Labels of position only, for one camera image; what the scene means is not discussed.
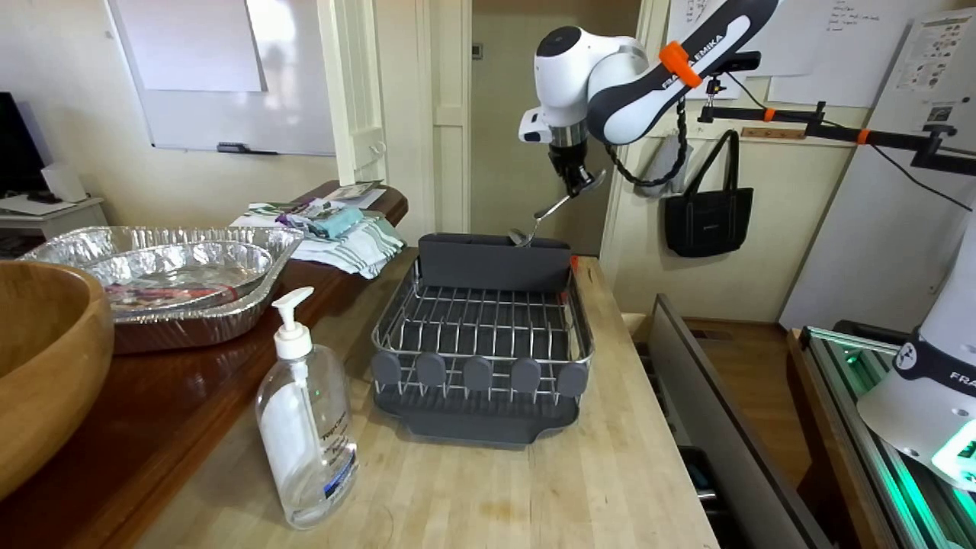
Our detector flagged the grey oven mitt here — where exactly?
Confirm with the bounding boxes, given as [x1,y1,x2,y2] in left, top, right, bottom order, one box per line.
[634,130,697,203]

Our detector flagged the open kitchen drawer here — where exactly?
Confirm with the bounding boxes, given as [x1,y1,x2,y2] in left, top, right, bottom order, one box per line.
[634,293,836,549]

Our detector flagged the wooden bowl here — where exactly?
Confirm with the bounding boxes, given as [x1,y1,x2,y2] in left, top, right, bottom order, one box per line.
[0,255,117,505]

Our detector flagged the green striped dish towel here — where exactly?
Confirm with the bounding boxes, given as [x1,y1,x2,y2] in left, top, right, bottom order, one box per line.
[228,196,408,284]

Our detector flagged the black tote bag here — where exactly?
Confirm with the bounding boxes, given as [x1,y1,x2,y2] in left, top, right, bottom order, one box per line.
[661,127,758,259]

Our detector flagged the black whiteboard marker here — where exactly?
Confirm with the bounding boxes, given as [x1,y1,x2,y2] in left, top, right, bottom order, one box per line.
[213,141,283,159]

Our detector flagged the aluminium foil tray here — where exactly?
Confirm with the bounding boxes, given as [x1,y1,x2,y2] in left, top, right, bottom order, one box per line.
[19,223,308,354]

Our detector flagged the blue folded cloth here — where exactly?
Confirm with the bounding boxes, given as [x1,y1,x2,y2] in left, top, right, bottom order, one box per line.
[302,204,367,241]

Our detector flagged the black monitor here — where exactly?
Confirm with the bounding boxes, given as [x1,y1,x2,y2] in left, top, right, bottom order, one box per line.
[0,89,54,203]

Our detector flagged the white wall whiteboard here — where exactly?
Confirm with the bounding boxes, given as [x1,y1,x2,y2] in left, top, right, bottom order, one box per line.
[105,0,338,159]

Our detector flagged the silver metal spoon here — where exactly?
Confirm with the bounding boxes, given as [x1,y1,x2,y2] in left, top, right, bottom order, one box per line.
[507,186,586,249]

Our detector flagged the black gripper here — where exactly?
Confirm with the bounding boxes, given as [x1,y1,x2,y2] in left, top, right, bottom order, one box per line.
[547,141,609,203]

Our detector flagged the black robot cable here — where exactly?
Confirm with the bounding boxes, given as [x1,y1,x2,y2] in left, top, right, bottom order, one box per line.
[607,94,697,191]

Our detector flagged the clear pump soap bottle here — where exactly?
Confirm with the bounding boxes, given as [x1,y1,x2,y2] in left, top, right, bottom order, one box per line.
[253,284,361,532]

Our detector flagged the grey dish rack tray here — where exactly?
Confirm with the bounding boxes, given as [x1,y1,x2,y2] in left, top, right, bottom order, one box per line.
[367,232,594,452]

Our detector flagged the dark wooden side table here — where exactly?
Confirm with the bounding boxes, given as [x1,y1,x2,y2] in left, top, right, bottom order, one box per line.
[0,181,412,549]

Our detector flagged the black bar with orange clamps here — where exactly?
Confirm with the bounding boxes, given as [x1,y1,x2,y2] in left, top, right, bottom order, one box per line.
[697,102,976,177]

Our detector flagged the black camera on stand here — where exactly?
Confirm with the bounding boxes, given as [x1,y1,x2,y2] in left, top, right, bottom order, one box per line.
[712,49,763,102]

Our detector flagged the white leaning board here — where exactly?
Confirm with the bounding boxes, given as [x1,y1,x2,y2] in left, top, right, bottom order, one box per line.
[775,9,976,333]

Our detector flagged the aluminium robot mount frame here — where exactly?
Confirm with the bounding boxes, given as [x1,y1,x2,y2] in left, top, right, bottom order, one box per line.
[797,324,976,549]

